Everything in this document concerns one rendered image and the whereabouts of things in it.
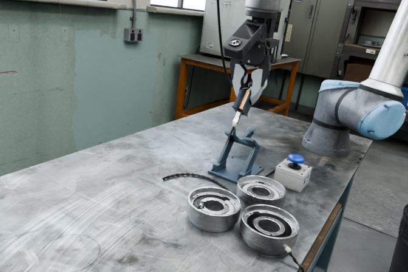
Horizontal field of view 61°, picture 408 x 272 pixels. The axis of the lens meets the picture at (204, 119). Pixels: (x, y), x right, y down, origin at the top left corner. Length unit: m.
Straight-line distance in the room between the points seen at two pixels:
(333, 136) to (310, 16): 3.46
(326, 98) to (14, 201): 0.86
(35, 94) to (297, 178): 1.70
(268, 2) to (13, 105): 1.68
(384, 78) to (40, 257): 0.88
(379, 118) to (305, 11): 3.62
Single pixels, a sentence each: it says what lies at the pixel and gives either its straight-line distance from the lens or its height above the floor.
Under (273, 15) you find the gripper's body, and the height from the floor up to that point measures 1.19.
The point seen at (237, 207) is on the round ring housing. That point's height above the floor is 0.83.
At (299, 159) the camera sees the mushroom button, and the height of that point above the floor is 0.87.
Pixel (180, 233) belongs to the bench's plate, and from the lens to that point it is 0.66.
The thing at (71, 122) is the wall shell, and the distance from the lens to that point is 2.43.
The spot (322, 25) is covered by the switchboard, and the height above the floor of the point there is 1.17.
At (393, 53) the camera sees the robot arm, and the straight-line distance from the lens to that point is 1.04.
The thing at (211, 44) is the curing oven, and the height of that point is 0.90.
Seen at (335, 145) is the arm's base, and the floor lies 0.84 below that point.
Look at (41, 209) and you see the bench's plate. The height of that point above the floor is 0.80.
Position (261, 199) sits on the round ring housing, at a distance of 0.73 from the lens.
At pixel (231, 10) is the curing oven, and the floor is 1.20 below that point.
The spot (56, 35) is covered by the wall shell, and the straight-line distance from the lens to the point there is 2.24.
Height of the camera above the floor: 1.19
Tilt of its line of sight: 18 degrees down
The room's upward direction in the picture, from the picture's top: 7 degrees clockwise
